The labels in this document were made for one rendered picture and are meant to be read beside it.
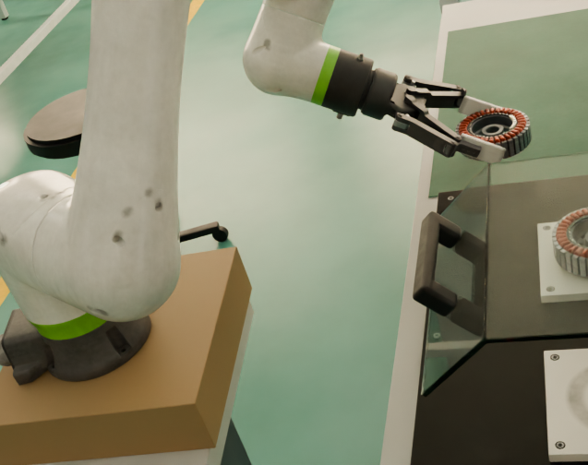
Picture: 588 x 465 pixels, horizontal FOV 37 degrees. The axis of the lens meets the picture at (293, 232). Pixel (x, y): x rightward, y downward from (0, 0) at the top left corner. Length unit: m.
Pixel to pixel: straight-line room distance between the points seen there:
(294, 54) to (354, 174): 1.65
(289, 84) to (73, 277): 0.53
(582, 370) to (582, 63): 0.80
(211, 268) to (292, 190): 1.73
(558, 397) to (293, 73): 0.62
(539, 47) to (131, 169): 1.06
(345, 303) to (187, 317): 1.28
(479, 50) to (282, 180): 1.36
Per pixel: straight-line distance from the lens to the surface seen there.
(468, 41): 1.86
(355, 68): 1.33
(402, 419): 1.06
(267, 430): 2.15
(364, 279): 2.48
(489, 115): 1.42
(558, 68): 1.69
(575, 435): 0.97
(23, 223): 1.02
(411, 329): 1.16
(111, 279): 0.92
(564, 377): 1.03
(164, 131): 0.92
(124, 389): 1.11
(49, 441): 1.16
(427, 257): 0.75
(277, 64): 1.32
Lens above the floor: 1.52
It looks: 34 degrees down
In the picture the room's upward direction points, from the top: 18 degrees counter-clockwise
